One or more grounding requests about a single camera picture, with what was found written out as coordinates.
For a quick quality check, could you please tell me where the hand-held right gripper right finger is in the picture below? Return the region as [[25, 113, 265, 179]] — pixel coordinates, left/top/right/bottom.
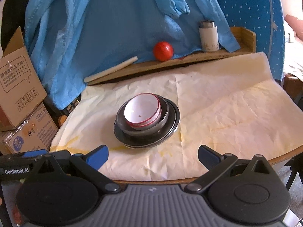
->
[[184, 145, 278, 193]]

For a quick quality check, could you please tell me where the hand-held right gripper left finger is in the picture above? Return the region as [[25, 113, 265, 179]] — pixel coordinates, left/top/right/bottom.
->
[[31, 145, 122, 193]]

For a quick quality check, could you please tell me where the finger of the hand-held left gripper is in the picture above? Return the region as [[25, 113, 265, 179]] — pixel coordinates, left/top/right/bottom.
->
[[24, 149, 72, 158]]

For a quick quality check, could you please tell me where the stainless steel plate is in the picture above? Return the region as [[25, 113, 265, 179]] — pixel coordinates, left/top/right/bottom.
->
[[114, 99, 181, 150]]

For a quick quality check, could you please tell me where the white red-rimmed bowl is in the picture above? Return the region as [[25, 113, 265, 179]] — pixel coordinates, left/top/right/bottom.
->
[[125, 99, 163, 130], [124, 94, 161, 126]]

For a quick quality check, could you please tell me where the stainless steel bowl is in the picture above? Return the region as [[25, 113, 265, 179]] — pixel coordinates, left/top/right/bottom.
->
[[116, 95, 169, 137]]

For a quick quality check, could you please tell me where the taped cardboard box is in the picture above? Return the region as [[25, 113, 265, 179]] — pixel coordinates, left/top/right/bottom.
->
[[0, 103, 59, 155]]

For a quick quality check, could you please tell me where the black crate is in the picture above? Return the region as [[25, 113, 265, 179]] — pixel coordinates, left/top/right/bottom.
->
[[44, 93, 82, 126]]

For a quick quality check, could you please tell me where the white paper sheet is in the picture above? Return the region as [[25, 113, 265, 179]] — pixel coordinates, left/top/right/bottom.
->
[[50, 51, 303, 182]]

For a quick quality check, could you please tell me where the open cardboard box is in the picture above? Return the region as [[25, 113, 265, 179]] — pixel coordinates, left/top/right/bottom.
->
[[0, 26, 48, 131]]

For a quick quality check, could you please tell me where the white rolling pin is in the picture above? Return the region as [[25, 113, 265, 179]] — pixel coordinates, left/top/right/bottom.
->
[[84, 56, 138, 83]]

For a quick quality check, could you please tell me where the wooden shelf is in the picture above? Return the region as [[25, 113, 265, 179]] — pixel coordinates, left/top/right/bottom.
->
[[86, 27, 257, 86]]

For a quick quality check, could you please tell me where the red tomato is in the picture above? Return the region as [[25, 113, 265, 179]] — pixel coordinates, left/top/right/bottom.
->
[[153, 41, 174, 62]]

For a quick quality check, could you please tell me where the white thermos cup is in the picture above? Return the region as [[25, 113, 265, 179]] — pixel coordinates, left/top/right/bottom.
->
[[198, 20, 219, 52]]

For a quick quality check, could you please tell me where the light blue garment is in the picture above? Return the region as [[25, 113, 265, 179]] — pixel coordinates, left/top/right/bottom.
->
[[24, 0, 241, 110]]

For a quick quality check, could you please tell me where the black cloth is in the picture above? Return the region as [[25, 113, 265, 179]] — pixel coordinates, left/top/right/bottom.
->
[[0, 0, 32, 55]]

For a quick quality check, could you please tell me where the blue dotted cloth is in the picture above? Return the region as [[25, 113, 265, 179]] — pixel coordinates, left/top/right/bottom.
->
[[206, 0, 284, 81]]

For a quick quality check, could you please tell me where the pink cloth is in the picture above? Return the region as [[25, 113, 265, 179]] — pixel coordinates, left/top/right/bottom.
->
[[285, 14, 303, 40]]

